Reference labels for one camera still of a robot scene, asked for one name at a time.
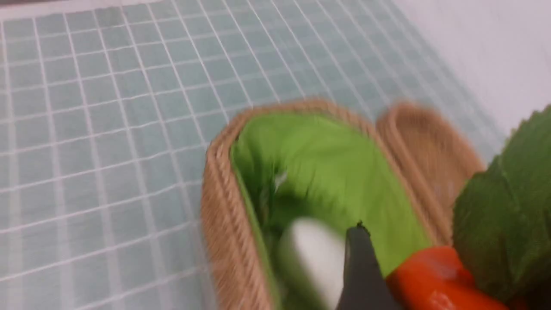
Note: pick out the teal checkered tablecloth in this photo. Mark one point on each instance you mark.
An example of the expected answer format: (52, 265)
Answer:
(107, 109)

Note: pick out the woven wicker basket lid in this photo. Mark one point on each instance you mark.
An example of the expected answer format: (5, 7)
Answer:
(434, 160)

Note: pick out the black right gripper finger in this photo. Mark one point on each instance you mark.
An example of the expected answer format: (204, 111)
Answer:
(364, 287)

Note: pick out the white toy radish green leaves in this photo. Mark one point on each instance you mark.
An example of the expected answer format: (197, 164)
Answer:
(310, 261)

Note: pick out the orange toy carrot green leaves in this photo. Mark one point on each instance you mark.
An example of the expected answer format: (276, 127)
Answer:
(501, 218)

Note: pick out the woven wicker basket green lining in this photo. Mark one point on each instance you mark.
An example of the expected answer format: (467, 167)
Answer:
(305, 158)

